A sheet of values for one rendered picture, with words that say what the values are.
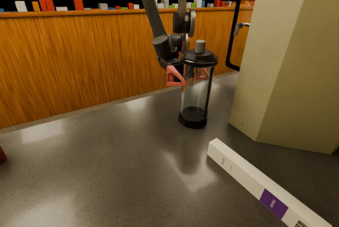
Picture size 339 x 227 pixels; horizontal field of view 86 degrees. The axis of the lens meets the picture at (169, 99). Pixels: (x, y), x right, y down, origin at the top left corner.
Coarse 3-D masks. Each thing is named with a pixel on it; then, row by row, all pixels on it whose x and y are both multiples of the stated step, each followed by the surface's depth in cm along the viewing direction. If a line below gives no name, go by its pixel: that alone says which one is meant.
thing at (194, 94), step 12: (216, 60) 50; (192, 72) 50; (204, 72) 50; (192, 84) 52; (204, 84) 52; (192, 96) 54; (204, 96) 54; (192, 108) 56; (204, 108) 57; (192, 120) 58
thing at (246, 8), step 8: (248, 0) 77; (240, 8) 81; (248, 8) 78; (240, 16) 82; (248, 16) 79; (248, 24) 80; (240, 32) 84; (240, 40) 85; (232, 48) 90; (240, 48) 87; (232, 56) 92; (240, 56) 88; (240, 64) 89
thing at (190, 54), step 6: (198, 42) 49; (204, 42) 49; (198, 48) 50; (204, 48) 50; (186, 54) 51; (192, 54) 49; (198, 54) 49; (204, 54) 49; (210, 54) 50; (192, 60) 49; (198, 60) 48; (204, 60) 48; (210, 60) 49
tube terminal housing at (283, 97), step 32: (256, 0) 44; (288, 0) 38; (320, 0) 35; (256, 32) 46; (288, 32) 40; (320, 32) 38; (256, 64) 48; (288, 64) 42; (320, 64) 41; (256, 96) 51; (288, 96) 46; (320, 96) 44; (256, 128) 53; (288, 128) 50; (320, 128) 48
